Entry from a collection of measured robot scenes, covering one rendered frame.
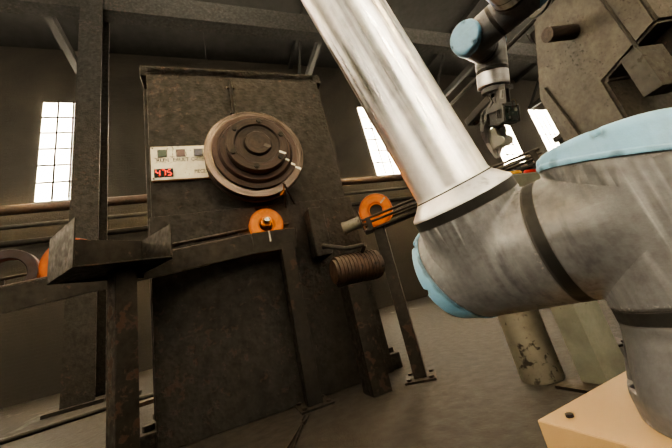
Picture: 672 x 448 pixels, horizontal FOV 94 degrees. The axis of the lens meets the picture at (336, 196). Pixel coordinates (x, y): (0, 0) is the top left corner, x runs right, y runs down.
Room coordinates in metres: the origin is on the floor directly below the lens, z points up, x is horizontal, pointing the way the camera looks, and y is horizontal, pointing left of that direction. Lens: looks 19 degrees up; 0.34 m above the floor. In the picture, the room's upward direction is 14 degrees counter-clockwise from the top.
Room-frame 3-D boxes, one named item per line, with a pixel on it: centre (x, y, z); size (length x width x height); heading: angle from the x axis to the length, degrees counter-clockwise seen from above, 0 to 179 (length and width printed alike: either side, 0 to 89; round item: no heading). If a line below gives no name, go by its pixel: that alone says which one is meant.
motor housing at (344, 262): (1.39, -0.02, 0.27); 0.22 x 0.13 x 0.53; 113
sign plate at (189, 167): (1.35, 0.70, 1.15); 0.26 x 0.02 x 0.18; 113
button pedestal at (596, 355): (0.98, -0.57, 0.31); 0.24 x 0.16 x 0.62; 113
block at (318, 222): (1.49, 0.13, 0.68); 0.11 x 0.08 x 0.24; 23
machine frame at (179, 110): (1.78, 0.51, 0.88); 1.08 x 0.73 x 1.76; 113
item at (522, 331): (1.11, -0.47, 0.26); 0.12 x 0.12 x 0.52
